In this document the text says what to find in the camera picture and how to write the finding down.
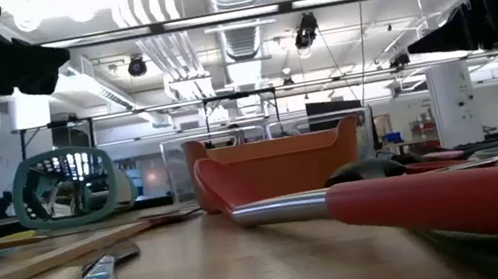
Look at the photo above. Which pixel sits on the black overhead frame bar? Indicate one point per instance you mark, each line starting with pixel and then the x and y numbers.
pixel 283 7

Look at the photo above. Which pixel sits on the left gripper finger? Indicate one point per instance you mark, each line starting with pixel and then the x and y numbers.
pixel 37 85
pixel 40 58

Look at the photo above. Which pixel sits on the white pillar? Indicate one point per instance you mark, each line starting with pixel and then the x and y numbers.
pixel 453 105

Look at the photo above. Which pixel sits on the teal-framed steel box grater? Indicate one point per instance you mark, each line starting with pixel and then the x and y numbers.
pixel 65 190

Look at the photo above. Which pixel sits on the orange plastic bin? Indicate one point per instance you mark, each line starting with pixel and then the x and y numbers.
pixel 284 169

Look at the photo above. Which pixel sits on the black monitor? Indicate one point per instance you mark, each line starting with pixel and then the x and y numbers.
pixel 332 106

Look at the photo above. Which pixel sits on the red spoon with steel neck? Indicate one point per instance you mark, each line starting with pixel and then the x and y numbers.
pixel 442 203

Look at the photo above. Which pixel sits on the black slotted spoon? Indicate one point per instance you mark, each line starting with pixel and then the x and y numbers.
pixel 361 171

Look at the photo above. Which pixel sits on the black ceiling spotlight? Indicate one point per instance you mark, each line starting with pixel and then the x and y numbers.
pixel 137 66
pixel 305 31
pixel 399 60

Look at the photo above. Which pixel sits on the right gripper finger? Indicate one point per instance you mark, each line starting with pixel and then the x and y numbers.
pixel 468 26
pixel 435 42

